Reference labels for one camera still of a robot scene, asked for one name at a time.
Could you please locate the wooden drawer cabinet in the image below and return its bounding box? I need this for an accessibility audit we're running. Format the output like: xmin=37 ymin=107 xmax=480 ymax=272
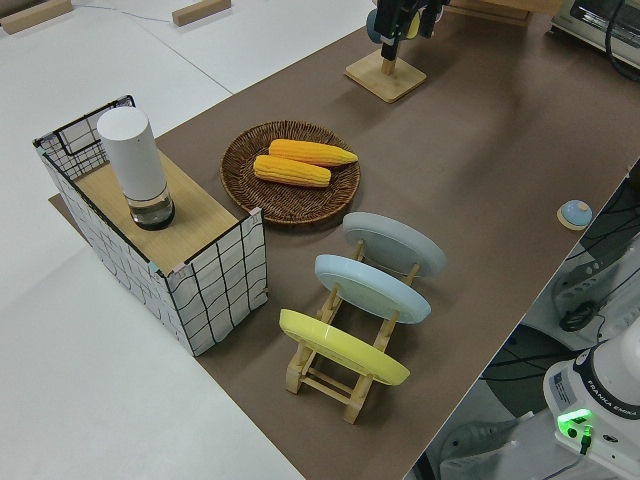
xmin=443 ymin=6 xmax=533 ymax=28

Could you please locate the brown wicker basket tray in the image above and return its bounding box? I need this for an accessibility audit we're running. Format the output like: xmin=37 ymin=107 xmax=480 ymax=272
xmin=220 ymin=120 xmax=362 ymax=226

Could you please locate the grey plate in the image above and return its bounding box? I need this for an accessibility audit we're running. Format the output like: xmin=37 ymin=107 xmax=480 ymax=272
xmin=341 ymin=211 xmax=447 ymax=278

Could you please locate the light blue plate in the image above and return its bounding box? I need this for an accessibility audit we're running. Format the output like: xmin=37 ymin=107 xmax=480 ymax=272
xmin=314 ymin=253 xmax=432 ymax=325

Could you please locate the yellow corn cob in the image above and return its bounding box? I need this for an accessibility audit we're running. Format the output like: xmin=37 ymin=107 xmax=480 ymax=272
xmin=268 ymin=139 xmax=360 ymax=168
xmin=253 ymin=154 xmax=333 ymax=189

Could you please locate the yellow plate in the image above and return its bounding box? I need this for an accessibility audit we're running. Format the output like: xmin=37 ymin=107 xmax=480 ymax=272
xmin=278 ymin=308 xmax=412 ymax=387

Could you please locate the white grid-pattern shelf box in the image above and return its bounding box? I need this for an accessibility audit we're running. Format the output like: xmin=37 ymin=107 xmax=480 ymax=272
xmin=32 ymin=93 xmax=270 ymax=357

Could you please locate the wooden plate rack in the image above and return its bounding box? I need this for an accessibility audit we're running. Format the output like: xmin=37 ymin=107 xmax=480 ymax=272
xmin=285 ymin=239 xmax=421 ymax=425

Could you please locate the wooden mug stand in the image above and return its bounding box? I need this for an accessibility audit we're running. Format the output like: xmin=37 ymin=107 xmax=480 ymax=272
xmin=344 ymin=48 xmax=428 ymax=104

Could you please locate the brown table mat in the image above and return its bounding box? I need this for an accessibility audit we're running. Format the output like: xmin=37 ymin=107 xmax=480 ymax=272
xmin=48 ymin=0 xmax=640 ymax=480

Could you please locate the white cylindrical grinder bottle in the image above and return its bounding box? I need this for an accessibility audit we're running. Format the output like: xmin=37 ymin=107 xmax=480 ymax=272
xmin=96 ymin=108 xmax=177 ymax=232

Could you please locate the grey plastic object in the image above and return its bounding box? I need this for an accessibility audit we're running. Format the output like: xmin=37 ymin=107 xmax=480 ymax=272
xmin=438 ymin=418 xmax=521 ymax=480

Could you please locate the blue dome call bell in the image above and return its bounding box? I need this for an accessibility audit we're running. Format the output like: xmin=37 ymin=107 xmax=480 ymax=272
xmin=556 ymin=199 xmax=594 ymax=232

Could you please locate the short wooden block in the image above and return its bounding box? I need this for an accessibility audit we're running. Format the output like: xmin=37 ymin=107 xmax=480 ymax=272
xmin=171 ymin=0 xmax=233 ymax=27

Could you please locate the white power strip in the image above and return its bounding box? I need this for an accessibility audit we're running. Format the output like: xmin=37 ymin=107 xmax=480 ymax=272
xmin=553 ymin=249 xmax=631 ymax=321

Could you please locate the silver toaster oven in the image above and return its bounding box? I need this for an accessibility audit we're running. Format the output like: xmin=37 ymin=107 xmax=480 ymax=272
xmin=544 ymin=0 xmax=640 ymax=57

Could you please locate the long wooden block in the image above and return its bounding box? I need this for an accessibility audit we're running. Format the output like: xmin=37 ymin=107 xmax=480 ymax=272
xmin=0 ymin=0 xmax=74 ymax=35

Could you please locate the black coiled cable bundle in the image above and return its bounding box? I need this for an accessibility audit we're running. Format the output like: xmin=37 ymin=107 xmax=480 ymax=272
xmin=558 ymin=302 xmax=599 ymax=332

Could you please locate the thick black cable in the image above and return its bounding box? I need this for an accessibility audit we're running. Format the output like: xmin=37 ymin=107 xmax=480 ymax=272
xmin=603 ymin=0 xmax=640 ymax=86

